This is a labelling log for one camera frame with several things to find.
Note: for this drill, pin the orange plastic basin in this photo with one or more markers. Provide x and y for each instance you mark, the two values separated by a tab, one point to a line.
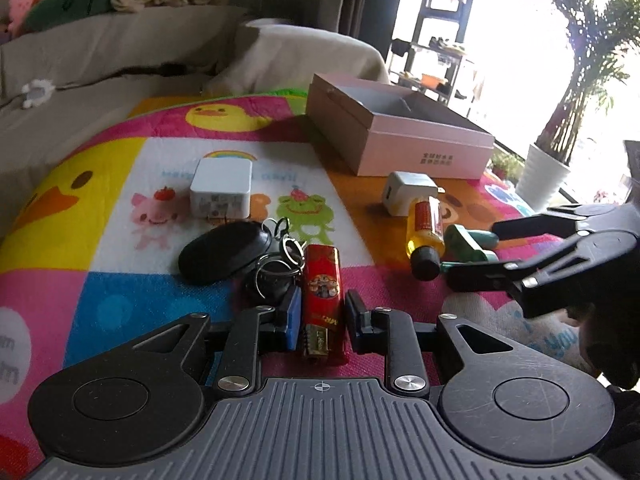
433	79

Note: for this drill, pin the metal shelf rack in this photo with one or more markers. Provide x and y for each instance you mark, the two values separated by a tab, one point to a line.
435	65

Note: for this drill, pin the small white plug adapter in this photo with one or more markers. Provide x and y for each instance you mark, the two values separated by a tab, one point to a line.
405	190

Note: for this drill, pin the white square charger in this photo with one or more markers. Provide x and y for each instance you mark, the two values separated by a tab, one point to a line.
220	185

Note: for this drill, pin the green plush toy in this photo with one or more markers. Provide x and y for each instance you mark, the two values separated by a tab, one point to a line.
65	7

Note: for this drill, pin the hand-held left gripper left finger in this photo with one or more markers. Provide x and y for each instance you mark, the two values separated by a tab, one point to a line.
294	320

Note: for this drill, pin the tall green plant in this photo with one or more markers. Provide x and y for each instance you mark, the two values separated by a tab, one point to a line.
575	85

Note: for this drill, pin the colourful cartoon play mat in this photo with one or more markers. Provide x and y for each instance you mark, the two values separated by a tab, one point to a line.
350	200

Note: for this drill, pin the black key fob with rings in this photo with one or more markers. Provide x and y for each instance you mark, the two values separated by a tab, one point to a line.
220	255

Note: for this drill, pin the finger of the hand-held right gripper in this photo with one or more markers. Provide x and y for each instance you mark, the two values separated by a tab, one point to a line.
480	277
525	227

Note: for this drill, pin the grey covered sofa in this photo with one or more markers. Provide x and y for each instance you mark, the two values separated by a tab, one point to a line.
100	40

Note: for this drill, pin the small potted plant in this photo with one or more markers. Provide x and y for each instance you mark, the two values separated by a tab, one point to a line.
507	165

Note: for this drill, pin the small white toy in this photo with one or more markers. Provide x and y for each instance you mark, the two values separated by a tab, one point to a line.
37	92

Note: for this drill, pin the pink cardboard box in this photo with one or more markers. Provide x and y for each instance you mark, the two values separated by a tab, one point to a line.
400	152

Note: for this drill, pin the yellow bottle with black cap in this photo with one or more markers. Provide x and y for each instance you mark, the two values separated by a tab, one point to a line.
425	230

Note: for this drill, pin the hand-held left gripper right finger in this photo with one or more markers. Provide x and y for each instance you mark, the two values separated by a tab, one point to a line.
352	320

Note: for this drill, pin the red lighter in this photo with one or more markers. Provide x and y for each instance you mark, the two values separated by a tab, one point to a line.
322	280

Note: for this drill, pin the pink plush toy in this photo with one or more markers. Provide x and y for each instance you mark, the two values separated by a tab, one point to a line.
22	5

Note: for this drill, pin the white ribbed plant pot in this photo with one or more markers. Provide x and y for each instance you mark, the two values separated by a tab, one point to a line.
542	175

